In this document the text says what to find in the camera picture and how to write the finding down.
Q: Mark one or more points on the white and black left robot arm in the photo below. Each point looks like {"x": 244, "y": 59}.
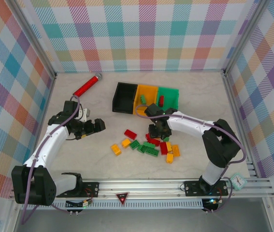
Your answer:
{"x": 47, "y": 145}

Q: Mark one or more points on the small teal alarm clock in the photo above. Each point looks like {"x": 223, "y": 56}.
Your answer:
{"x": 238, "y": 180}

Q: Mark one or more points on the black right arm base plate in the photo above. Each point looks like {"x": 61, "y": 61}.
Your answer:
{"x": 192, "y": 188}

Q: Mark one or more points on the black plastic bin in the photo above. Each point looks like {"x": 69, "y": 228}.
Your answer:
{"x": 124, "y": 96}

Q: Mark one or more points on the aluminium side rail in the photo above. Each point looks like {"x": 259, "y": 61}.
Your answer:
{"x": 239, "y": 125}

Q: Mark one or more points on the yellow plastic bin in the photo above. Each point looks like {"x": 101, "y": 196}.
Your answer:
{"x": 148, "y": 90}

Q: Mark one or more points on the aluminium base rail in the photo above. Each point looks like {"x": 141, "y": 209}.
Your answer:
{"x": 139, "y": 186}

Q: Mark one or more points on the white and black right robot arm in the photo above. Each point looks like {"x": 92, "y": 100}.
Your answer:
{"x": 187, "y": 124}

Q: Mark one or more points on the aluminium frame post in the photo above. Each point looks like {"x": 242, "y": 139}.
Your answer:
{"x": 246, "y": 36}
{"x": 34, "y": 41}

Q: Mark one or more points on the red glitter toy microphone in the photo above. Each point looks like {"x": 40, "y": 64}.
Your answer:
{"x": 87, "y": 84}

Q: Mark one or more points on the small green lego brick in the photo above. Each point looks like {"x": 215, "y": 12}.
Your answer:
{"x": 166, "y": 139}

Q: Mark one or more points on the green plastic bin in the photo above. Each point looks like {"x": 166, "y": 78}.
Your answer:
{"x": 171, "y": 96}

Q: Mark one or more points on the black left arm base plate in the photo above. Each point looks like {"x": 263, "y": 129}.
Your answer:
{"x": 90, "y": 188}

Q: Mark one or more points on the red lego brick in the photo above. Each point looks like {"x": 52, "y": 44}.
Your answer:
{"x": 154, "y": 141}
{"x": 130, "y": 134}
{"x": 161, "y": 101}
{"x": 163, "y": 148}

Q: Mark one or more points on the red triangle sign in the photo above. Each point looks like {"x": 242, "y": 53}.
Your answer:
{"x": 122, "y": 197}

